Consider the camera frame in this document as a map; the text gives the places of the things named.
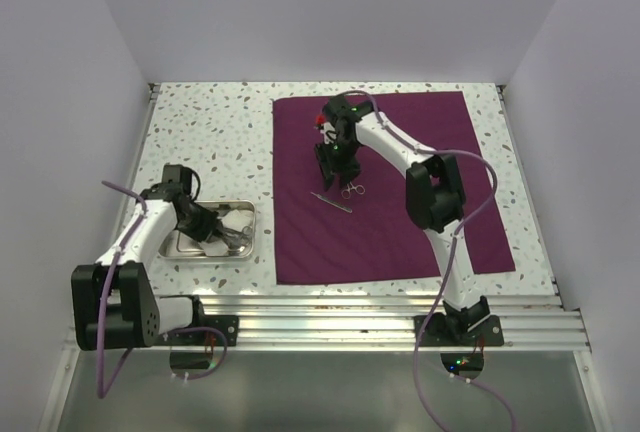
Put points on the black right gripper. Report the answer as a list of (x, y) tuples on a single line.
[(330, 167)]

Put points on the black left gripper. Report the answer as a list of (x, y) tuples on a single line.
[(205, 232)]

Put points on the steel forceps ring handles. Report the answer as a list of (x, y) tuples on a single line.
[(352, 190)]

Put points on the steel tweezers long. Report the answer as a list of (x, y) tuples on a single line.
[(332, 202)]

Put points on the steel scissors ring handles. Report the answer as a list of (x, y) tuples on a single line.
[(239, 238)]

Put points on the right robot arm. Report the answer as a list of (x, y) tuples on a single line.
[(434, 201)]

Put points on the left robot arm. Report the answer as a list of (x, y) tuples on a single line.
[(114, 305)]

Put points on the stainless steel tray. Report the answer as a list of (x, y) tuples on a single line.
[(178, 246)]

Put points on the purple cloth mat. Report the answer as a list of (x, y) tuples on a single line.
[(318, 244)]

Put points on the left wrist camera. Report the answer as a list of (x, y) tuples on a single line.
[(187, 178)]

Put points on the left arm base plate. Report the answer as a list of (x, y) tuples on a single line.
[(217, 330)]

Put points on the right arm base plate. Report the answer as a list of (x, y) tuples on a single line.
[(439, 333)]

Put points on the aluminium rail frame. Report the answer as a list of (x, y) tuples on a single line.
[(224, 131)]

